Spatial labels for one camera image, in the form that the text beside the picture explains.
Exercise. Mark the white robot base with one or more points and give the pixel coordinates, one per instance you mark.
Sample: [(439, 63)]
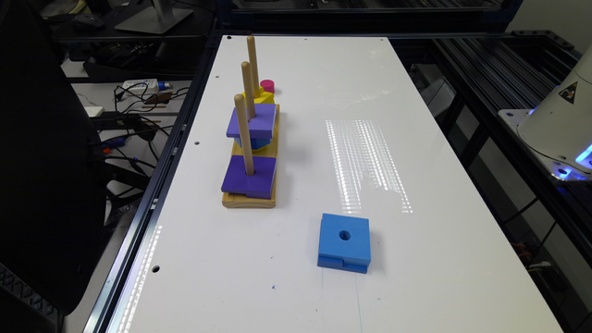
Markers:
[(558, 130)]

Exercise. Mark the dark purple square block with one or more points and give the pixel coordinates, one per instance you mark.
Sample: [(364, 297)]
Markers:
[(259, 185)]

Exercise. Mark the blue block under purple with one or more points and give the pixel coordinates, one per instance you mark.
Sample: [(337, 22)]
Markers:
[(256, 144)]

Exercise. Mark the light purple square block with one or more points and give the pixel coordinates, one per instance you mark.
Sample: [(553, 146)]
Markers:
[(261, 127)]

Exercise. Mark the yellow block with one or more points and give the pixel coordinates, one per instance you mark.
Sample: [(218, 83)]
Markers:
[(264, 97)]

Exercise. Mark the pink round block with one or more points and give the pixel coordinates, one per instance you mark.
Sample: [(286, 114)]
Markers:
[(268, 86)]

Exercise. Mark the blue square block with hole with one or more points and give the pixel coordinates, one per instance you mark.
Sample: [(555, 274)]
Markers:
[(344, 243)]

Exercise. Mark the front wooden peg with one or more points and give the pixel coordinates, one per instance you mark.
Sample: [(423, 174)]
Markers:
[(245, 138)]

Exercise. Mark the wooden peg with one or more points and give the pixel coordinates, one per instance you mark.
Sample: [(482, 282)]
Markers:
[(245, 138), (248, 89), (254, 67)]

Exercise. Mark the wooden peg board base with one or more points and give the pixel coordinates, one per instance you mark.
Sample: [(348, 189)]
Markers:
[(234, 200)]

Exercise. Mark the middle wooden peg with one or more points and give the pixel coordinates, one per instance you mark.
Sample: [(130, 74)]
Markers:
[(248, 89)]

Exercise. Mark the rear wooden peg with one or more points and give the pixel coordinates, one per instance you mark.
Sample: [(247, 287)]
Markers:
[(254, 67)]

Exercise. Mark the white power strip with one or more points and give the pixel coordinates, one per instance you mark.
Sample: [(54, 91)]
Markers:
[(145, 86)]

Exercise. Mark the monitor stand silver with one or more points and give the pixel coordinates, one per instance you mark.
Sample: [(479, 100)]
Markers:
[(158, 19)]

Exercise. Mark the black office chair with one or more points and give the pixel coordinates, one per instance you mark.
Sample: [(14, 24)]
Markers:
[(52, 200)]

